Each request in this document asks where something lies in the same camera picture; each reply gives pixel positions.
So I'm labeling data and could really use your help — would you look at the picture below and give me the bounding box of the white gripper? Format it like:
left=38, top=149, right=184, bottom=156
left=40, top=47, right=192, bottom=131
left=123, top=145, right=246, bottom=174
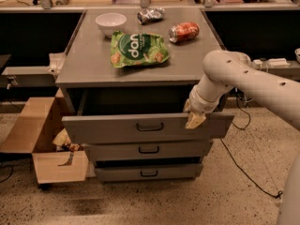
left=183, top=87, right=219, bottom=129

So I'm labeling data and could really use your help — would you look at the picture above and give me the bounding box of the grey top drawer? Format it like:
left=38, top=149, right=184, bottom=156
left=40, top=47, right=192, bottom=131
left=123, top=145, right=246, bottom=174
left=62, top=86, right=233, bottom=144

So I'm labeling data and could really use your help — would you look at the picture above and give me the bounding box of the grey drawer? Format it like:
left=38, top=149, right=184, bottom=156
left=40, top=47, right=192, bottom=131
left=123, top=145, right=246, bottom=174
left=95, top=163, right=203, bottom=182
left=62, top=86, right=233, bottom=144
left=83, top=140, right=213, bottom=161

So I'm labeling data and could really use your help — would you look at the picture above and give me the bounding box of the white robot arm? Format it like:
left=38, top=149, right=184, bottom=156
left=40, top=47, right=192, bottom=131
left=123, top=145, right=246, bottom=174
left=184, top=50, right=300, bottom=225

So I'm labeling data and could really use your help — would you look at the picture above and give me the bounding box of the grey middle drawer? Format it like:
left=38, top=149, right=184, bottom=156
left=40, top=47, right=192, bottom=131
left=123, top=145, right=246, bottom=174
left=83, top=140, right=213, bottom=161

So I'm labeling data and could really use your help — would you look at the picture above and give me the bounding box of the grey drawer cabinet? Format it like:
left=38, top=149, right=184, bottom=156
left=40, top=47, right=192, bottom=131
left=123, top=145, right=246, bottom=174
left=56, top=7, right=219, bottom=172

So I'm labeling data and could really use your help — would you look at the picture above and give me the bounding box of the grey bottom drawer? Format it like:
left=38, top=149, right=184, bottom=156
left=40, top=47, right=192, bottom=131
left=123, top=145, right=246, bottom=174
left=95, top=163, right=203, bottom=182

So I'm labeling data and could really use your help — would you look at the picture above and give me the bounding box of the orange soda can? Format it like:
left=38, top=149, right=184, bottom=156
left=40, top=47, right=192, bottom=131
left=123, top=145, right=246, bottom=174
left=169, top=22, right=200, bottom=43

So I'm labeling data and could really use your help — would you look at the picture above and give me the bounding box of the green chip bag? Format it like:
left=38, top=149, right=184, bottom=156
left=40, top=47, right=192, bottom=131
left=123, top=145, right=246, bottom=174
left=110, top=31, right=170, bottom=68

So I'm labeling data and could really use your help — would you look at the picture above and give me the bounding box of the white power strip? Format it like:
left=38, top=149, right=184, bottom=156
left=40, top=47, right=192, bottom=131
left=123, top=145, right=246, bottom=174
left=252, top=58, right=290, bottom=69

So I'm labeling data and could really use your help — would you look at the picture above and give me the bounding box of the crushed silver can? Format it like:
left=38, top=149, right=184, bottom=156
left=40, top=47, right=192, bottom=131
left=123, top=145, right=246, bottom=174
left=137, top=7, right=165, bottom=24

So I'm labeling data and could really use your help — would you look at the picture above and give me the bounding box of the white bowl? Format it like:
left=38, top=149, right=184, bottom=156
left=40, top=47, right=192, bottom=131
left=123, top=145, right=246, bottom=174
left=96, top=13, right=127, bottom=38

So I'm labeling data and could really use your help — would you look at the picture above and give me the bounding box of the snack bag in box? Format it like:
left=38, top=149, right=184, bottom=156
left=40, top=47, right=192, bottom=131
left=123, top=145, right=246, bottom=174
left=52, top=128, right=83, bottom=152

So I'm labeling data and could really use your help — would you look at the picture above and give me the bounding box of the cardboard box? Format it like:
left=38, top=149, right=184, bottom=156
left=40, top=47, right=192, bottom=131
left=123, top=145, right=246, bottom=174
left=0, top=90, right=89, bottom=185

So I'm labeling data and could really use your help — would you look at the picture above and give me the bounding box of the black floor cable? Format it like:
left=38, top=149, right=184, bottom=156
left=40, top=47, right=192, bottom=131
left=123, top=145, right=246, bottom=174
left=219, top=94, right=284, bottom=200

